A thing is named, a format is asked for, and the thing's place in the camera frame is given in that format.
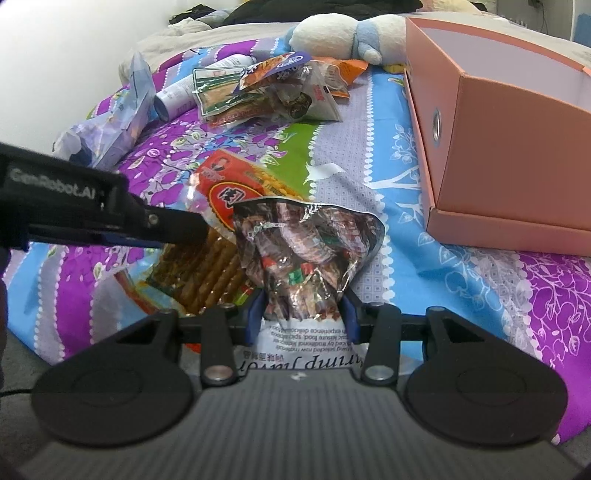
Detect shrimp flavour snack bag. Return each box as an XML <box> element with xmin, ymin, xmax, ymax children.
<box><xmin>232</xmin><ymin>198</ymin><xmax>387</xmax><ymax>372</ymax></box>

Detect red label stick snack packet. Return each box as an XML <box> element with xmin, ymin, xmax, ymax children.
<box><xmin>147</xmin><ymin>148</ymin><xmax>279</xmax><ymax>320</ymax></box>

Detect green label snack packet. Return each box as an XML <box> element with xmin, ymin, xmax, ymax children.
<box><xmin>193</xmin><ymin>67</ymin><xmax>259</xmax><ymax>124</ymax></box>

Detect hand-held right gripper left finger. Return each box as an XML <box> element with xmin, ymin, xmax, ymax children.
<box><xmin>113</xmin><ymin>290</ymin><xmax>265</xmax><ymax>388</ymax></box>

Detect beige pillow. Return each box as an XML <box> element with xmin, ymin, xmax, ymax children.
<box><xmin>422</xmin><ymin>0</ymin><xmax>482</xmax><ymax>14</ymax></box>

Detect pile of clothes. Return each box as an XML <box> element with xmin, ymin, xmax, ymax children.
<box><xmin>168</xmin><ymin>4</ymin><xmax>222</xmax><ymax>26</ymax></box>

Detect pink cardboard box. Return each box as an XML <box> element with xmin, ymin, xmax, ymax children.
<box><xmin>404</xmin><ymin>11</ymin><xmax>591</xmax><ymax>257</ymax></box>

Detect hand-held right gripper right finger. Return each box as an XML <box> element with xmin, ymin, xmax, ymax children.
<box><xmin>339</xmin><ymin>286</ymin><xmax>492</xmax><ymax>386</ymax></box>

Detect white spray bottle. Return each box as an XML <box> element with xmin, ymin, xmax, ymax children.
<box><xmin>154</xmin><ymin>54</ymin><xmax>257</xmax><ymax>121</ymax></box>

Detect red clear snack packet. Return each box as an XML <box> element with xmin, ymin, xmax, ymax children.
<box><xmin>239</xmin><ymin>52</ymin><xmax>343</xmax><ymax>123</ymax></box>

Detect printed purple striped bed sheet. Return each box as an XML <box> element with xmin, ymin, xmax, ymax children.
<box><xmin>2</xmin><ymin>39</ymin><xmax>591</xmax><ymax>446</ymax></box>

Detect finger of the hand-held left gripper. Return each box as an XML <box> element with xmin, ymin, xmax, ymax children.
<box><xmin>98</xmin><ymin>194</ymin><xmax>210</xmax><ymax>245</ymax></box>

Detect translucent plastic bag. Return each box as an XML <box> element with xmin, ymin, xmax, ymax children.
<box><xmin>53</xmin><ymin>51</ymin><xmax>156</xmax><ymax>170</ymax></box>

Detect white and blue plush toy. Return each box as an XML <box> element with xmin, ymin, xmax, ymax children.
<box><xmin>284</xmin><ymin>14</ymin><xmax>408</xmax><ymax>75</ymax></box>

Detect orange snack packet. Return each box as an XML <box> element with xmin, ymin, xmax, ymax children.
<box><xmin>318</xmin><ymin>58</ymin><xmax>370</xmax><ymax>99</ymax></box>

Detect black jacket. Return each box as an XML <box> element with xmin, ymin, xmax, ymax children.
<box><xmin>222</xmin><ymin>0</ymin><xmax>424</xmax><ymax>26</ymax></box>

